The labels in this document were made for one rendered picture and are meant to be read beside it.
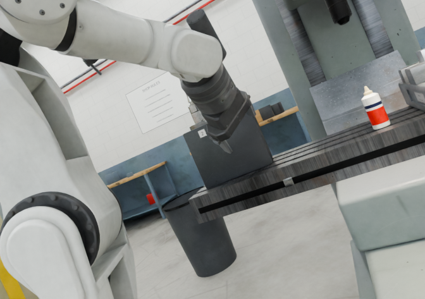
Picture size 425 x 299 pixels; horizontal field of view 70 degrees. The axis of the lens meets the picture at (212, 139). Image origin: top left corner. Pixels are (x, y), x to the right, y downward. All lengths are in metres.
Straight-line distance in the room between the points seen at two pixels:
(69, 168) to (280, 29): 1.00
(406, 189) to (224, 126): 0.37
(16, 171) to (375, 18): 1.17
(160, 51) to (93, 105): 6.33
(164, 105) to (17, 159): 5.35
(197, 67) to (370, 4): 0.92
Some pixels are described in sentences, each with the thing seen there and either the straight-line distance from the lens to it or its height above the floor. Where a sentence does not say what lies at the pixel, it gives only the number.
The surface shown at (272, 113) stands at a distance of 4.65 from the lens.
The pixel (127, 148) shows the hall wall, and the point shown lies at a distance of 6.41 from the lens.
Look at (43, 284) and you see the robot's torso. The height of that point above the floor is 0.97.
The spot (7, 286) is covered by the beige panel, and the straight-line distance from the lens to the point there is 1.86.
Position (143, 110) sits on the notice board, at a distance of 6.06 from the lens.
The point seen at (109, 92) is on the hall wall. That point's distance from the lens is 6.48.
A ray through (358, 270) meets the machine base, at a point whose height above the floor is 0.20.
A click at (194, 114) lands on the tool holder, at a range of 0.97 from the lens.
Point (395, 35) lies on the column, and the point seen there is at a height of 1.11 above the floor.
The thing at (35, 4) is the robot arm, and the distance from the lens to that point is 0.35.
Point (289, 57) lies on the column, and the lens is 1.28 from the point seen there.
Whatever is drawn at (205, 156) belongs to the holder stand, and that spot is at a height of 1.00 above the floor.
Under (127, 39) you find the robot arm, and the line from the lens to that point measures 0.43.
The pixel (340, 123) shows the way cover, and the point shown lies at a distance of 1.18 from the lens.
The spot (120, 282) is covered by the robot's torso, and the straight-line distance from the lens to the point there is 0.63.
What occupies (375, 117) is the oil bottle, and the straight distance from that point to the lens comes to 0.85.
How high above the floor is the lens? 1.07
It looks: 2 degrees down
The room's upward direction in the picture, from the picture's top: 24 degrees counter-clockwise
